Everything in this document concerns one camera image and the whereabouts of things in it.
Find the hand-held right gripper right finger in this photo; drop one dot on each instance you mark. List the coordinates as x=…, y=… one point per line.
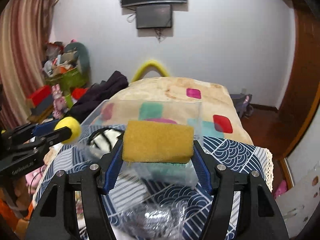
x=201, y=172

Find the crumpled clear plastic bag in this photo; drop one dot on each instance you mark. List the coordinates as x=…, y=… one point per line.
x=155, y=217

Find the grey backpack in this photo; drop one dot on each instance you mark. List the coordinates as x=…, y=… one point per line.
x=241, y=103

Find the clear plastic box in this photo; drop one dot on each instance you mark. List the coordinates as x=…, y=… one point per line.
x=175, y=110

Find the clear plastic wrapper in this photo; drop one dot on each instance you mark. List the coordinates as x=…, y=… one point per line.
x=162, y=177

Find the yellow foam ball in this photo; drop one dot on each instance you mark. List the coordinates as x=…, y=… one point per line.
x=71, y=126

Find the black clothing pile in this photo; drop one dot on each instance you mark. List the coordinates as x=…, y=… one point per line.
x=110, y=86

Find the yellow curved foam bar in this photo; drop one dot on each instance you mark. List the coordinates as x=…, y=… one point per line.
x=150, y=62

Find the white board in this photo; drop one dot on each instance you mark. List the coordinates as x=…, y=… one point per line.
x=305, y=192

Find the red cloth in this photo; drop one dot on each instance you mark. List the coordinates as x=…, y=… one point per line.
x=80, y=93

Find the beige blanket with coloured squares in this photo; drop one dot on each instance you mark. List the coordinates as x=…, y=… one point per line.
x=175, y=87

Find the blue patterned tablecloth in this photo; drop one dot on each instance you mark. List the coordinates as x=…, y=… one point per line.
x=232, y=152

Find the pink bunny toy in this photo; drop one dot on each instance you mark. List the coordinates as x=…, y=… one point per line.
x=58, y=100

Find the yellow sponge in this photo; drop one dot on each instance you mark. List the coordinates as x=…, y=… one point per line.
x=157, y=141

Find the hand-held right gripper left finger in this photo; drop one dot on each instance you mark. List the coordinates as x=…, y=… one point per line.
x=113, y=171

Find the pink cloth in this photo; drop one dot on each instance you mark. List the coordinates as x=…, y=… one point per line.
x=280, y=190

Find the orange cloth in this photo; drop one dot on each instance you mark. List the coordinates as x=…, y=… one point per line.
x=10, y=215

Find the small black monitor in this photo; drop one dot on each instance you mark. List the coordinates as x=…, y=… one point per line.
x=154, y=16

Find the red box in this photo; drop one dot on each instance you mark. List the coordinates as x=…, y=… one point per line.
x=40, y=95

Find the black white striped cloth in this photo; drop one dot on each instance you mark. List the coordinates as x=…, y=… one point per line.
x=108, y=136

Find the striped curtain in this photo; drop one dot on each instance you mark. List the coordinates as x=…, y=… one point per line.
x=20, y=42

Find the green storage box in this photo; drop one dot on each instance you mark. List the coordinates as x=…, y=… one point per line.
x=71, y=80

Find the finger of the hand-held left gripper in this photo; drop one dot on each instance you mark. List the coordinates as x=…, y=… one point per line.
x=53, y=136
x=46, y=127

